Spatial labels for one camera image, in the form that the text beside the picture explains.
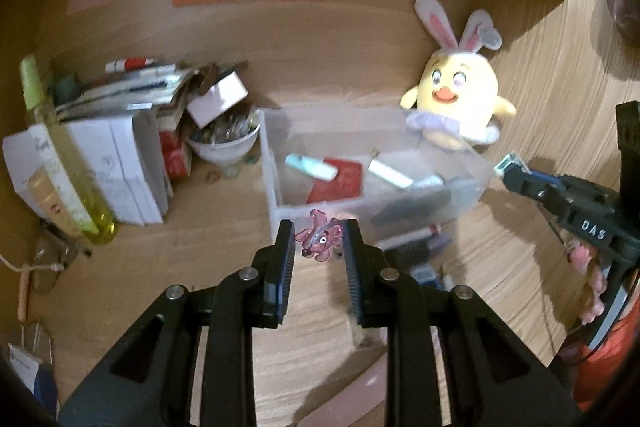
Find pink bear charm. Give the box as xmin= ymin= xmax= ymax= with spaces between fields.
xmin=295 ymin=208 xmax=346 ymax=264

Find pale green tube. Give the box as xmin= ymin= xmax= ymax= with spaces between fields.
xmin=367 ymin=157 xmax=415 ymax=188

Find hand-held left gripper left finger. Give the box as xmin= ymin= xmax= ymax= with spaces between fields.
xmin=57 ymin=219 xmax=297 ymax=427

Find white cable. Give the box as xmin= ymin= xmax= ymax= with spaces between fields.
xmin=0 ymin=252 xmax=66 ymax=275

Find white skincare tube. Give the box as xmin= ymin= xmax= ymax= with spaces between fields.
xmin=30 ymin=127 xmax=88 ymax=228

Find mint green tube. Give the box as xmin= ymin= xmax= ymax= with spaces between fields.
xmin=284 ymin=153 xmax=338 ymax=182

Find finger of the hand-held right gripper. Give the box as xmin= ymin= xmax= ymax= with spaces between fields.
xmin=525 ymin=170 xmax=568 ymax=192
xmin=501 ymin=167 xmax=553 ymax=210

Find small green edged packet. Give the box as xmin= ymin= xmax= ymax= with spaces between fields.
xmin=494 ymin=151 xmax=524 ymax=178

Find beige sunscreen bottle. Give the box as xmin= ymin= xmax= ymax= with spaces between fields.
xmin=27 ymin=169 xmax=76 ymax=238

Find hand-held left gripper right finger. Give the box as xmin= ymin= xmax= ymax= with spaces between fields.
xmin=342 ymin=218 xmax=583 ymax=427

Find red white marker pen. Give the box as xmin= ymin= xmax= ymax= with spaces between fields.
xmin=104 ymin=56 xmax=156 ymax=75

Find round eyeglasses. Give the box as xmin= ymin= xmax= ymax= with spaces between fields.
xmin=20 ymin=319 xmax=56 ymax=363

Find person's right hand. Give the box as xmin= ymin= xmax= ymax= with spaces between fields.
xmin=567 ymin=241 xmax=607 ymax=324

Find teal small box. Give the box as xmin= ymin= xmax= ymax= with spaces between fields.
xmin=54 ymin=74 xmax=81 ymax=105

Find yellow spray bottle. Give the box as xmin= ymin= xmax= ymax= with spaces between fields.
xmin=19 ymin=54 xmax=119 ymax=245

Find yellow chick plush toy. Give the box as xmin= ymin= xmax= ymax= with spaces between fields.
xmin=399 ymin=0 xmax=517 ymax=151

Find wooden handle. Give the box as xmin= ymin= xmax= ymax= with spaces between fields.
xmin=16 ymin=269 xmax=32 ymax=322

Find white ceramic bowl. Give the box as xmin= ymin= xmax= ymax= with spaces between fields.
xmin=187 ymin=117 xmax=262 ymax=166

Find small white box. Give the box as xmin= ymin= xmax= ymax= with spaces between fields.
xmin=186 ymin=71 xmax=249 ymax=129

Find glass marbles pile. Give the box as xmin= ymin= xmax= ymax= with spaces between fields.
xmin=192 ymin=114 xmax=256 ymax=142

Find red box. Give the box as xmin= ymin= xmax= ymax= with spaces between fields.
xmin=159 ymin=129 xmax=193 ymax=180

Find person's orange clothing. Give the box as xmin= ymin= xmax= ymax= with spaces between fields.
xmin=557 ymin=277 xmax=640 ymax=413

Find thin frame eyeglasses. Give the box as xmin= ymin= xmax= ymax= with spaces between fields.
xmin=32 ymin=219 xmax=93 ymax=293

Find blue white card holder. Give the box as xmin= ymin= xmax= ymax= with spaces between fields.
xmin=7 ymin=342 xmax=56 ymax=413

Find purple bottle with black cap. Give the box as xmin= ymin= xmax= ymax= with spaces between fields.
xmin=390 ymin=234 xmax=453 ymax=268

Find pink cosmetic tube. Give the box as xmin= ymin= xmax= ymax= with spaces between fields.
xmin=295 ymin=364 xmax=388 ymax=427

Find clear plastic storage box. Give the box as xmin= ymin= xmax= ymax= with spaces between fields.
xmin=257 ymin=104 xmax=493 ymax=253

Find brown round object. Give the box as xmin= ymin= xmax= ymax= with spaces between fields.
xmin=605 ymin=0 xmax=640 ymax=42

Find stack of papers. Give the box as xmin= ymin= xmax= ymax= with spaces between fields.
xmin=55 ymin=64 xmax=201 ymax=118

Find white folded paper cartons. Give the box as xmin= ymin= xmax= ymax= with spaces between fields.
xmin=2 ymin=109 xmax=173 ymax=228

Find red tea packet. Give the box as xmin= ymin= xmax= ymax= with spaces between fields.
xmin=306 ymin=157 xmax=364 ymax=205

